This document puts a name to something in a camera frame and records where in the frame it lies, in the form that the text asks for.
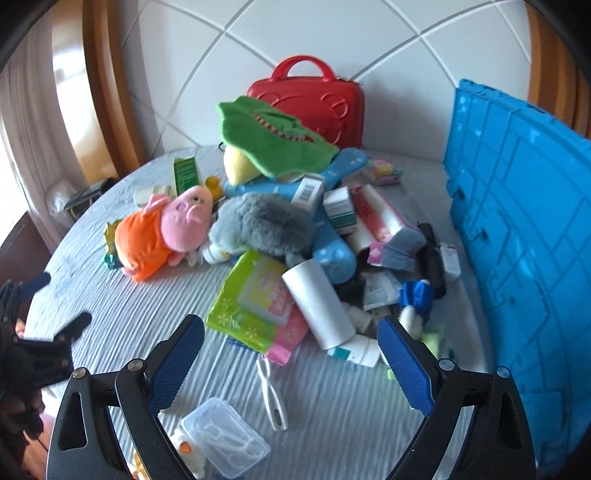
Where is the green wet wipes pack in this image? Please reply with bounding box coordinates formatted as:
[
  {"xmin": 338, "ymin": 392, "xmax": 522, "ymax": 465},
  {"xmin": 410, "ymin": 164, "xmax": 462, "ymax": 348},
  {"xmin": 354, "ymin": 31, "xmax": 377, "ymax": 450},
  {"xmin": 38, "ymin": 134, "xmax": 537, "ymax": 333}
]
[{"xmin": 205, "ymin": 249, "xmax": 301, "ymax": 356}]

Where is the small white box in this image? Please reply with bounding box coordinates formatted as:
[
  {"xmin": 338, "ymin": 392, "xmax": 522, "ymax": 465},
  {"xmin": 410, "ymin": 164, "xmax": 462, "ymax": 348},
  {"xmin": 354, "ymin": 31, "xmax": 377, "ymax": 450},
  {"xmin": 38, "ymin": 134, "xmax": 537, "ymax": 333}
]
[{"xmin": 438, "ymin": 243, "xmax": 461, "ymax": 281}]

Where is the white tube bottle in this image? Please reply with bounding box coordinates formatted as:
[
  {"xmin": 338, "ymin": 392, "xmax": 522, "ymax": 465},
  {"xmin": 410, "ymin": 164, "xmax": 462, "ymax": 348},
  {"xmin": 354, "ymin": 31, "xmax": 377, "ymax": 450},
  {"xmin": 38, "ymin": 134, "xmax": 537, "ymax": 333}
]
[{"xmin": 281, "ymin": 259, "xmax": 357, "ymax": 349}]

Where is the white green medicine box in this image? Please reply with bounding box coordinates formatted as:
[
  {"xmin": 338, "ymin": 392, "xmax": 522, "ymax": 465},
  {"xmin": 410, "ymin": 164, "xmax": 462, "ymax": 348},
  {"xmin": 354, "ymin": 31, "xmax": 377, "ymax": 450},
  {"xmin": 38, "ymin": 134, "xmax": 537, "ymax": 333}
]
[{"xmin": 322, "ymin": 187, "xmax": 358, "ymax": 234}]

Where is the yellow green packet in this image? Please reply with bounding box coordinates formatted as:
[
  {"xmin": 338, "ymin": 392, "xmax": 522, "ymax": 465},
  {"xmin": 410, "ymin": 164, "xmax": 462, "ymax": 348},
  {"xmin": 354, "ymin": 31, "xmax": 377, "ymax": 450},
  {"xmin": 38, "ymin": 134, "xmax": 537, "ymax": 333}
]
[{"xmin": 104, "ymin": 222, "xmax": 125, "ymax": 269}]

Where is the black folding umbrella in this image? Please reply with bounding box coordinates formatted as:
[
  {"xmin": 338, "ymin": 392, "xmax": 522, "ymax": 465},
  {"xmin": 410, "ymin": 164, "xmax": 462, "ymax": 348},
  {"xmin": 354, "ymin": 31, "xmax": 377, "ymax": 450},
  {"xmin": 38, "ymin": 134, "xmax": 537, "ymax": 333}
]
[{"xmin": 416, "ymin": 223, "xmax": 448, "ymax": 298}]

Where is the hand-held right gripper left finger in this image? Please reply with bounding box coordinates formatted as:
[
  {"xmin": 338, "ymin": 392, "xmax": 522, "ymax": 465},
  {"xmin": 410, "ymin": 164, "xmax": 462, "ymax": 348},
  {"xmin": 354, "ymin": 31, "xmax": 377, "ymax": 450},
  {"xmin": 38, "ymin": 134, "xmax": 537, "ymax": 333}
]
[{"xmin": 46, "ymin": 315, "xmax": 206, "ymax": 480}]

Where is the small yellow orange plush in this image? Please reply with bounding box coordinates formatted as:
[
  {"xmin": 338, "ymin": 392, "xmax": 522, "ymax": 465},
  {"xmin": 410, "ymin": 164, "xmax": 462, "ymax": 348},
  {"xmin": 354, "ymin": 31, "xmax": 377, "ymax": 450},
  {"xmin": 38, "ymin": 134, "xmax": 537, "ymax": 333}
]
[{"xmin": 131, "ymin": 427, "xmax": 206, "ymax": 480}]

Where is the clear plastic packet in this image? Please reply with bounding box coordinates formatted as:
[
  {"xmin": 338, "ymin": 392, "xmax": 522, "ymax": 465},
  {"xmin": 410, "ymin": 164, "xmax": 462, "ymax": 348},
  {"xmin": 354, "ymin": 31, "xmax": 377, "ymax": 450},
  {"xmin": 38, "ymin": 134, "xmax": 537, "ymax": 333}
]
[{"xmin": 362, "ymin": 270, "xmax": 400, "ymax": 311}]

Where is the grey furry plush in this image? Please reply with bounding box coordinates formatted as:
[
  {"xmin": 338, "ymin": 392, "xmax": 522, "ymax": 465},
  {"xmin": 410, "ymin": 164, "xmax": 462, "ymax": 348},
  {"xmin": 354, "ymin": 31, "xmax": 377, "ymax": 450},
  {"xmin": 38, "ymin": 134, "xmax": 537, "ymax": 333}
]
[{"xmin": 209, "ymin": 191, "xmax": 317, "ymax": 268}]

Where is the wooden wall frame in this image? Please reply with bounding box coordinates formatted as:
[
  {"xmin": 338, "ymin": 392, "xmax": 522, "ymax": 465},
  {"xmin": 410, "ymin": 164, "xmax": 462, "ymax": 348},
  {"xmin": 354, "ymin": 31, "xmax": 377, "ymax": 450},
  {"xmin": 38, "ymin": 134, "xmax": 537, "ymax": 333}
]
[{"xmin": 51, "ymin": 0, "xmax": 583, "ymax": 185}]

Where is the pastel pink yellow packet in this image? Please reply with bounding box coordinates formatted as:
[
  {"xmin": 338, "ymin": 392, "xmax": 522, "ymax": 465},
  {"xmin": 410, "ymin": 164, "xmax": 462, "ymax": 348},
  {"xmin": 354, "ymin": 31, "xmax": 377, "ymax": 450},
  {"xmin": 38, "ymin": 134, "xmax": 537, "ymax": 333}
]
[{"xmin": 369, "ymin": 159, "xmax": 403, "ymax": 185}]

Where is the pink wipes pack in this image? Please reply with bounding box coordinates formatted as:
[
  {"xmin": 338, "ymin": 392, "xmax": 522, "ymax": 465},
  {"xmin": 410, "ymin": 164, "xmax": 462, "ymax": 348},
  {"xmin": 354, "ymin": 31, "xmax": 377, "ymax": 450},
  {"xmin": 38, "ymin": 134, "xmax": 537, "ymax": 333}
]
[{"xmin": 265, "ymin": 318, "xmax": 309, "ymax": 365}]

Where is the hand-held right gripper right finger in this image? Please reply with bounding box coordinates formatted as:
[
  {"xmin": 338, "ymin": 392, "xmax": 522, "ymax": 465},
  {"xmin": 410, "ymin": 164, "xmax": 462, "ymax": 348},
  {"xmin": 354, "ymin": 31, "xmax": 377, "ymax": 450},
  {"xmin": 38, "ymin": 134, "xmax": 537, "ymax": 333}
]
[{"xmin": 376, "ymin": 316, "xmax": 539, "ymax": 480}]

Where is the green crocodile plush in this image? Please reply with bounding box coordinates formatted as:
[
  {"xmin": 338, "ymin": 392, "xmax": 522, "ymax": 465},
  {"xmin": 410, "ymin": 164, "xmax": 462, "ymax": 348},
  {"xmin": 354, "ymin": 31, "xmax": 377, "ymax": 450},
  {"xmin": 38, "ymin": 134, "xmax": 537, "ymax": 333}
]
[{"xmin": 217, "ymin": 96, "xmax": 341, "ymax": 185}]

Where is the white teal medicine box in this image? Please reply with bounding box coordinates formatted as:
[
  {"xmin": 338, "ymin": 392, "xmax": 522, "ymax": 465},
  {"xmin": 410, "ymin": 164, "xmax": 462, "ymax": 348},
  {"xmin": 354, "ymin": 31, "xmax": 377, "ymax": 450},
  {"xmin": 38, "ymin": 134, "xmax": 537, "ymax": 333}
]
[{"xmin": 327, "ymin": 333, "xmax": 382, "ymax": 368}]

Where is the blue white plush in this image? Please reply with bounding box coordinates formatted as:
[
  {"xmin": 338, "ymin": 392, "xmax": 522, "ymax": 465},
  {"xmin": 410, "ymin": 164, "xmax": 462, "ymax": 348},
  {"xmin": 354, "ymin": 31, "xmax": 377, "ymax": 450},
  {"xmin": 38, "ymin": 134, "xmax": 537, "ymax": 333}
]
[{"xmin": 398, "ymin": 279, "xmax": 437, "ymax": 342}]

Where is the clear plastic box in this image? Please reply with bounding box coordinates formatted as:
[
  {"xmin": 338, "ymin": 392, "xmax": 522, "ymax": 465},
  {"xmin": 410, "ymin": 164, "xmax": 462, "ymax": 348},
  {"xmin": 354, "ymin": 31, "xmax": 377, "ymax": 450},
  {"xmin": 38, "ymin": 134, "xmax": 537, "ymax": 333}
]
[{"xmin": 180, "ymin": 397, "xmax": 271, "ymax": 480}]

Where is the white plastic tool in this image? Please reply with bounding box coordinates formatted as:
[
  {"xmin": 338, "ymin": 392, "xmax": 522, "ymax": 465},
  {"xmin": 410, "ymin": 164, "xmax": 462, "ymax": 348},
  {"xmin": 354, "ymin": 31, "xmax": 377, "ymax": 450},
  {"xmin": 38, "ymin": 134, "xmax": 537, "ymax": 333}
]
[{"xmin": 256, "ymin": 357, "xmax": 288, "ymax": 431}]

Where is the pink white tissue pack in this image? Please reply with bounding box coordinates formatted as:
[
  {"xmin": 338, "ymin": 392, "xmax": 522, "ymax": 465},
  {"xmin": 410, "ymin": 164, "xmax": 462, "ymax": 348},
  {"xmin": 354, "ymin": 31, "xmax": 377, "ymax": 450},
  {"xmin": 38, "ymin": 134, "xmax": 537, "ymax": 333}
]
[{"xmin": 353, "ymin": 185, "xmax": 419, "ymax": 245}]

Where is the white cloth covered desktop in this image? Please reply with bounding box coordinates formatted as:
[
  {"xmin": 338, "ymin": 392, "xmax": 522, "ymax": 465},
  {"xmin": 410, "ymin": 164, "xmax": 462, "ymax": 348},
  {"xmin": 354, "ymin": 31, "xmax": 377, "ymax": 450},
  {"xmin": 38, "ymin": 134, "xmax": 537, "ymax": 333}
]
[{"xmin": 23, "ymin": 145, "xmax": 497, "ymax": 480}]

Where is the dark box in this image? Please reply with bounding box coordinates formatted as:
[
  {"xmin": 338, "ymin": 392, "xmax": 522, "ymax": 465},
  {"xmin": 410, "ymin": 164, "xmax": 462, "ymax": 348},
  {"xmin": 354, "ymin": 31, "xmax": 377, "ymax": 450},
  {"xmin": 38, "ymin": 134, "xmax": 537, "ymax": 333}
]
[{"xmin": 63, "ymin": 178, "xmax": 118, "ymax": 224}]

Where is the pink pig plush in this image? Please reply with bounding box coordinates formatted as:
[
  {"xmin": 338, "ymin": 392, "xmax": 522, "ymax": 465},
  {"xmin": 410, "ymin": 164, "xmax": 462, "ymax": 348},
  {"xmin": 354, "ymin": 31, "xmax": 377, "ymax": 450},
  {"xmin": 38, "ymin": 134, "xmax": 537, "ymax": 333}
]
[{"xmin": 113, "ymin": 185, "xmax": 215, "ymax": 282}]

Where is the white barcode box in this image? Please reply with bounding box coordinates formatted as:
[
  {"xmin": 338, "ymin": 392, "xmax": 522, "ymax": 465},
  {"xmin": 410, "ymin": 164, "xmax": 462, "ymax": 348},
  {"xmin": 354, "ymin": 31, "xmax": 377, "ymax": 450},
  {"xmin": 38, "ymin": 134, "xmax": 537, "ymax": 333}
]
[{"xmin": 291, "ymin": 174, "xmax": 326, "ymax": 210}]

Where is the grey blue pack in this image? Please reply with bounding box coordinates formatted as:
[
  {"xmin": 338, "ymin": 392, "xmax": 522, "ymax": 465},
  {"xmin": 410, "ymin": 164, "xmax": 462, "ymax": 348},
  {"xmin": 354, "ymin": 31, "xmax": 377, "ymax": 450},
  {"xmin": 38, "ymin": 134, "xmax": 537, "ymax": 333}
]
[{"xmin": 383, "ymin": 229, "xmax": 428, "ymax": 271}]

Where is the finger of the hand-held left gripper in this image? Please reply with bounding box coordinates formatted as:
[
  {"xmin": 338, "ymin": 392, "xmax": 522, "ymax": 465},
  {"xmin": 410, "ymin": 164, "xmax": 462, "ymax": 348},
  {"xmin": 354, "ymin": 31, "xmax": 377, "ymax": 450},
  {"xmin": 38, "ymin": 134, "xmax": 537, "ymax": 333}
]
[
  {"xmin": 48, "ymin": 312, "xmax": 93, "ymax": 347},
  {"xmin": 18, "ymin": 272, "xmax": 52, "ymax": 296}
]

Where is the white curtain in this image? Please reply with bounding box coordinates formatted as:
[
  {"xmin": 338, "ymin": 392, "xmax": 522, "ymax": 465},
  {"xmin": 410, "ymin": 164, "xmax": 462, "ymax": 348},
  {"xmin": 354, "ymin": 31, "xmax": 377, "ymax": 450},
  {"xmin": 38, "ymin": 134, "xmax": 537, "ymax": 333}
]
[{"xmin": 0, "ymin": 46, "xmax": 61, "ymax": 241}]

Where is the tall green box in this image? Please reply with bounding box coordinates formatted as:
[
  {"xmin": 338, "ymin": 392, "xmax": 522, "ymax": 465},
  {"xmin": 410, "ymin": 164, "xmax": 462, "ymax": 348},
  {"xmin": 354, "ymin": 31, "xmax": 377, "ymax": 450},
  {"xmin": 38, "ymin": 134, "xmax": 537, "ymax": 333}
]
[{"xmin": 173, "ymin": 157, "xmax": 201, "ymax": 197}]

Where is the light blue plastic toy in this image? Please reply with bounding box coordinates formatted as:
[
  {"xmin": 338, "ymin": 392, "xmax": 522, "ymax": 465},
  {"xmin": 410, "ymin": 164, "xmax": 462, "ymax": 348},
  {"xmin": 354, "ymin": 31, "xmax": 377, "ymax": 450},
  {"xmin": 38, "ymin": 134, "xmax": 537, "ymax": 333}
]
[{"xmin": 224, "ymin": 148, "xmax": 369, "ymax": 284}]

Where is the small red suitcase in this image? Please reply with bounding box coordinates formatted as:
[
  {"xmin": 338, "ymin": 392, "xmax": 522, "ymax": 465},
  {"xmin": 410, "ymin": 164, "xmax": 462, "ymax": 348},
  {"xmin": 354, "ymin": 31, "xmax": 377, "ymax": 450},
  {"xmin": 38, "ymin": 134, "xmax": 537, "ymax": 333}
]
[{"xmin": 246, "ymin": 55, "xmax": 365, "ymax": 151}]

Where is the clear plastic bag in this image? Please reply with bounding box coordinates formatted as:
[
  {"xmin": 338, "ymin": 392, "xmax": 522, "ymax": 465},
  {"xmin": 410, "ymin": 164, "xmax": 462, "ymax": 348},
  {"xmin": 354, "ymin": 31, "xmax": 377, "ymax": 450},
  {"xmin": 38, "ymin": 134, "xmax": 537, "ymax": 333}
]
[{"xmin": 45, "ymin": 180, "xmax": 77, "ymax": 217}]

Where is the blue plastic storage crate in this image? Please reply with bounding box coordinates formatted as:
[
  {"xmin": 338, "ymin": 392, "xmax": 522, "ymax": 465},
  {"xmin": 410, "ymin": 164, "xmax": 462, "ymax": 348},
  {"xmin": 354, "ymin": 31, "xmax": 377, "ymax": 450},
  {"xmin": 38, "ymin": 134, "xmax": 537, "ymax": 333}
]
[{"xmin": 443, "ymin": 78, "xmax": 591, "ymax": 478}]

